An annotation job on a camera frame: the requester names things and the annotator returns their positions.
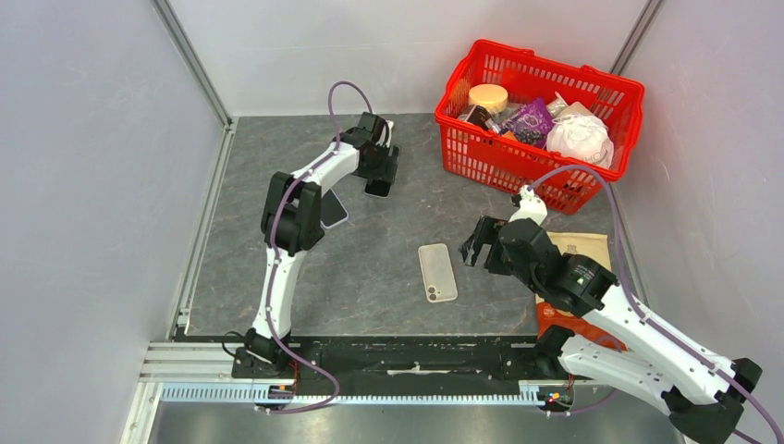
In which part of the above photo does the black smartphone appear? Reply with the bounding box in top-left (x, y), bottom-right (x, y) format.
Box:
top-left (363, 177), bottom-right (395, 198)

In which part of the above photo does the dark blue smartphone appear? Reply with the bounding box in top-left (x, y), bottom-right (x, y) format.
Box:
top-left (321, 191), bottom-right (348, 228)

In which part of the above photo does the beige phone case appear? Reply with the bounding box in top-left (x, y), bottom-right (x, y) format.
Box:
top-left (418, 243), bottom-right (459, 303)

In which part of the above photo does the lavender phone case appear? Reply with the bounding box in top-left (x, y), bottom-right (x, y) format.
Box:
top-left (319, 190), bottom-right (350, 231)

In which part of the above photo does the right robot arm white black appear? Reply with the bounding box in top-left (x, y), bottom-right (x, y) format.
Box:
top-left (459, 216), bottom-right (762, 443)

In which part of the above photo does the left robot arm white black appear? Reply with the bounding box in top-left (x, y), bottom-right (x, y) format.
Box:
top-left (244, 112), bottom-right (400, 378)

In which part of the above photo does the cassava chips bag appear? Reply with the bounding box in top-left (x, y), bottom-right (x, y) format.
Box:
top-left (534, 232), bottom-right (627, 351)

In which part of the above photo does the red plastic shopping basket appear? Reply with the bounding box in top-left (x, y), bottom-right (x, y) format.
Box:
top-left (435, 40), bottom-right (644, 193)

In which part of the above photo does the purple snack packet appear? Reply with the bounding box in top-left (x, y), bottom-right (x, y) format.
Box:
top-left (501, 97), bottom-right (555, 148)

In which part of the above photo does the white plastic bag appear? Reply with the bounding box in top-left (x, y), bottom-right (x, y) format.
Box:
top-left (545, 114), bottom-right (615, 168)

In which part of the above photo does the yellow lid jar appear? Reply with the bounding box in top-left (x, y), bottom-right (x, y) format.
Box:
top-left (468, 83), bottom-right (508, 115)

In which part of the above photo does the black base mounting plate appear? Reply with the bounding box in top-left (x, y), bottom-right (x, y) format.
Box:
top-left (231, 336), bottom-right (569, 398)

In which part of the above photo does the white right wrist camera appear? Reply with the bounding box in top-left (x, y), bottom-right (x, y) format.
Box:
top-left (508, 185), bottom-right (548, 225)

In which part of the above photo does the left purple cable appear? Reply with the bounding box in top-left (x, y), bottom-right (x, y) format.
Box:
top-left (257, 80), bottom-right (374, 416)

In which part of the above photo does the purple cable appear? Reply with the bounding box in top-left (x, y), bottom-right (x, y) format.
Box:
top-left (517, 164), bottom-right (784, 444)
top-left (257, 80), bottom-right (374, 416)

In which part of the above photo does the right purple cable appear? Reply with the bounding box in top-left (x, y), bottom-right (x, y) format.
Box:
top-left (517, 164), bottom-right (784, 444)

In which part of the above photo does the aluminium frame rail front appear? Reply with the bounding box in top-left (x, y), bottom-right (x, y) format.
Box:
top-left (137, 341), bottom-right (696, 406)

